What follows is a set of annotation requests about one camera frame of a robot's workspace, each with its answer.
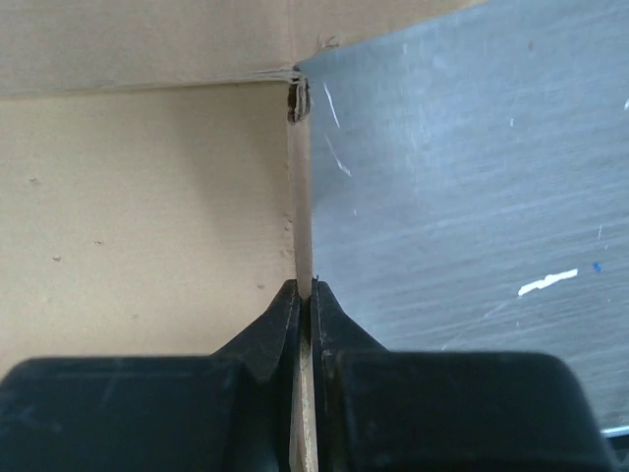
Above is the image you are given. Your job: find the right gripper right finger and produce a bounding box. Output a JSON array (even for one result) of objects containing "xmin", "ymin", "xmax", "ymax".
[{"xmin": 310, "ymin": 281, "xmax": 617, "ymax": 471}]

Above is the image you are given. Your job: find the brown cardboard box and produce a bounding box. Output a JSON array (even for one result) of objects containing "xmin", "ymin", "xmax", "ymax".
[{"xmin": 1, "ymin": 1, "xmax": 465, "ymax": 471}]

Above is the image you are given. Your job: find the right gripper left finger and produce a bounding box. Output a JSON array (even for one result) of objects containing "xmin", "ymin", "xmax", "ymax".
[{"xmin": 1, "ymin": 280, "xmax": 301, "ymax": 471}]

